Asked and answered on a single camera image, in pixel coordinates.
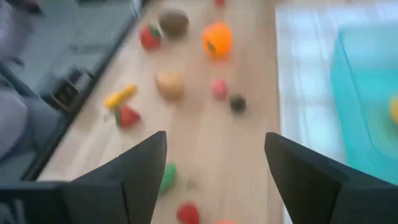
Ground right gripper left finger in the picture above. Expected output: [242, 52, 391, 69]
[0, 130, 168, 224]

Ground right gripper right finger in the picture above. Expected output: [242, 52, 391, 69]
[264, 131, 398, 224]

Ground green pea pod toy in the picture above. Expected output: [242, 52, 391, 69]
[158, 162, 178, 197]

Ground red strawberry with leafy stem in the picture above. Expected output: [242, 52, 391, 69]
[113, 105, 142, 129]

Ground small red raspberry toy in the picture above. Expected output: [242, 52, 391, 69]
[176, 201, 201, 224]

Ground yellow banana toy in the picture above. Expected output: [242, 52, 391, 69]
[103, 83, 139, 111]

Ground black blackberry toy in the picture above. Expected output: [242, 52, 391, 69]
[229, 95, 248, 114]

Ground yellow lemon toy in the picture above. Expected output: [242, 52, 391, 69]
[388, 96, 398, 125]

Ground small pink toy fruit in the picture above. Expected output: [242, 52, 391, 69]
[212, 78, 229, 101]

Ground smooth red strawberry toy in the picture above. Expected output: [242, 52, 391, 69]
[139, 24, 162, 51]

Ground brown kiwi toy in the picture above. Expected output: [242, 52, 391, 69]
[158, 9, 190, 39]

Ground orange toy with green leaf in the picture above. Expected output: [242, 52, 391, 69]
[201, 21, 233, 60]

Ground teal translucent tupperware container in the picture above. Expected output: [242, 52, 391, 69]
[330, 24, 398, 185]

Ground black floor box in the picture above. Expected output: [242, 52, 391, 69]
[50, 78, 82, 113]

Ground white plaid cloth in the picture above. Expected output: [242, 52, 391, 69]
[274, 1, 398, 224]

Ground tan potato toy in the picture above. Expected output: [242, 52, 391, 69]
[155, 70, 186, 101]

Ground black aluminium table frame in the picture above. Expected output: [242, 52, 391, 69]
[21, 0, 146, 183]

